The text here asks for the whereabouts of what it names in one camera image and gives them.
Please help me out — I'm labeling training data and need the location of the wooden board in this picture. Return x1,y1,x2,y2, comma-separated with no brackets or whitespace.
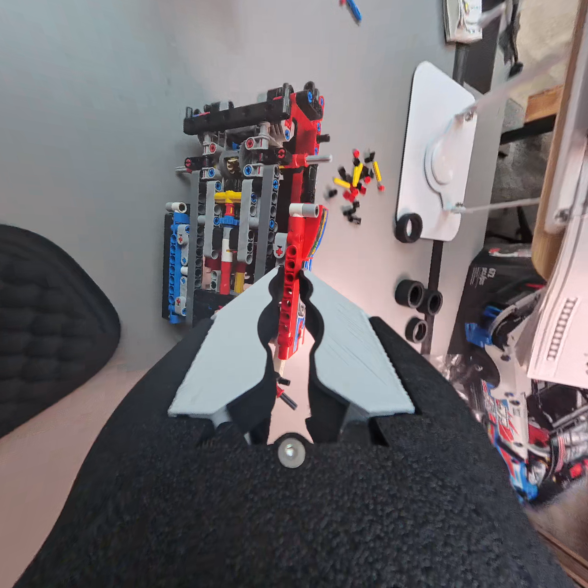
533,0,588,281

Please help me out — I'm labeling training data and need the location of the toy car instruction booklet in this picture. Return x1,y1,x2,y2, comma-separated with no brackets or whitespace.
526,220,588,391

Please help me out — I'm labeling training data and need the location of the toy brick car chassis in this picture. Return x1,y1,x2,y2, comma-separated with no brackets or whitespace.
162,82,332,328

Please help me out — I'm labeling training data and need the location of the grey desk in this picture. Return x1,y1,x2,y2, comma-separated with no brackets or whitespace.
0,0,488,588

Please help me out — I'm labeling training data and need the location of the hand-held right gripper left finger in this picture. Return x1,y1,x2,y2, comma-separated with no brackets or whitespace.
168,266,282,445

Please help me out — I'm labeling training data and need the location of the toy car box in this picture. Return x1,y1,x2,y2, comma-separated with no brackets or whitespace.
448,246,588,506

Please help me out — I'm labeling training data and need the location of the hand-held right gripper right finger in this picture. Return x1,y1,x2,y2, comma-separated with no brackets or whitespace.
300,270,416,445

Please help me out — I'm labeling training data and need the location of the red toy brick side panel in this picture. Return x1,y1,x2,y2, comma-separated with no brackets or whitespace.
276,202,330,360

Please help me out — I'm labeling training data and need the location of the clear plastic bag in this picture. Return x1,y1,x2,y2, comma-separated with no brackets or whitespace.
441,354,588,460

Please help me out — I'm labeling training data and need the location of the small silver packet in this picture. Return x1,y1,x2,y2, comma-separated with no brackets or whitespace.
443,0,483,44

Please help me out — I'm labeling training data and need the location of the pile of small brick pieces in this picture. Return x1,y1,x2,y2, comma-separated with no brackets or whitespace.
324,147,386,226

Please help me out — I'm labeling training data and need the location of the white monitor stand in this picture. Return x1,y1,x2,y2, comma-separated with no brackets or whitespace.
396,55,579,242

